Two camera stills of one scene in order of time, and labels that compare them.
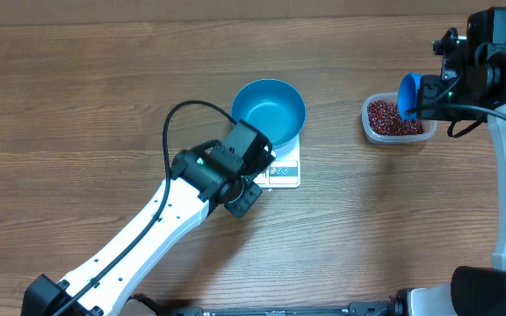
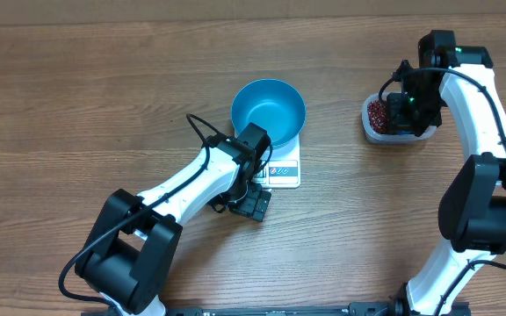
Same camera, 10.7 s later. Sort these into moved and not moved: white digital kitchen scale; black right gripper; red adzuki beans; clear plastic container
Moved: black right gripper
Not moved: red adzuki beans; white digital kitchen scale; clear plastic container
